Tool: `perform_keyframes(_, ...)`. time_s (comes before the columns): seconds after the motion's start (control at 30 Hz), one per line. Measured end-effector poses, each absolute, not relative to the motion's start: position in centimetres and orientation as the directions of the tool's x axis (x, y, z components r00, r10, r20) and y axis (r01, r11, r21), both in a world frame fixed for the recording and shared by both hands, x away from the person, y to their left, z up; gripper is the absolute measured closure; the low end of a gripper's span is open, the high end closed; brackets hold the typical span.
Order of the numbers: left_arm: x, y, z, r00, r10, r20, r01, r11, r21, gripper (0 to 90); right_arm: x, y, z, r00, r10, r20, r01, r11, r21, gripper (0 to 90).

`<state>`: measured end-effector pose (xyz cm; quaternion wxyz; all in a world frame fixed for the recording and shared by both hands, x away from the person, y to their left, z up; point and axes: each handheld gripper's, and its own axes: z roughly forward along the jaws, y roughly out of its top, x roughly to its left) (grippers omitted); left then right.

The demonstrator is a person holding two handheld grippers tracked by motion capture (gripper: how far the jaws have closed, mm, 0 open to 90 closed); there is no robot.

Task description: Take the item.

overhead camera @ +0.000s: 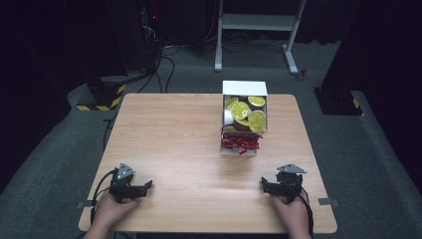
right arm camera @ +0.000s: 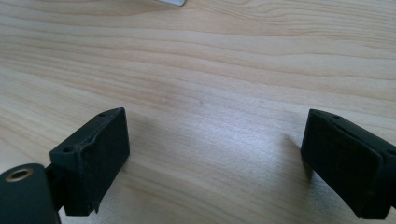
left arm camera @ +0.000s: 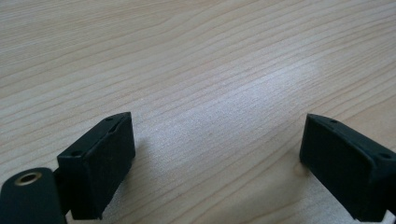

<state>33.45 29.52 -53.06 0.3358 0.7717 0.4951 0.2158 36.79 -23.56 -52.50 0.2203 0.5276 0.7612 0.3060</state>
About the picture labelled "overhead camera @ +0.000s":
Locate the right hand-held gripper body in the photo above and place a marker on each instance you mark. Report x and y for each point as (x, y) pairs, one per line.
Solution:
(290, 184)

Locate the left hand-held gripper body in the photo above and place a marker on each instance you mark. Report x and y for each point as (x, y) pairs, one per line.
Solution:
(121, 186)

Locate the person's left hand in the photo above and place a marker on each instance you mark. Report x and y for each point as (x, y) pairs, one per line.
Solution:
(111, 210)

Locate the person's right hand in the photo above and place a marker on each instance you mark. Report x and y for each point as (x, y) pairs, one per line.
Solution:
(292, 214)

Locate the grey tape strip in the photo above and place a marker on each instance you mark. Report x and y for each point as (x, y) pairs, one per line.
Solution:
(328, 201)
(85, 204)

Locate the pile of red packets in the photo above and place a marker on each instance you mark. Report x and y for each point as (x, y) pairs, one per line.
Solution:
(240, 142)

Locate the black yellow striped stand base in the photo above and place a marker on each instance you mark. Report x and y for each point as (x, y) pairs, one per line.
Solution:
(106, 94)

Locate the white open box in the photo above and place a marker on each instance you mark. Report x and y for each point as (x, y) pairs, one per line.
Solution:
(244, 88)

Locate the small red floor object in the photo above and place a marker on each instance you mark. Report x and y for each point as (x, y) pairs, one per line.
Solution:
(302, 74)

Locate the dark equipment rack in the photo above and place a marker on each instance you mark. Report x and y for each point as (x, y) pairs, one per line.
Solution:
(150, 30)

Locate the white metal stand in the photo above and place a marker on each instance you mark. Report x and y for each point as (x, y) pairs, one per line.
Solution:
(255, 21)

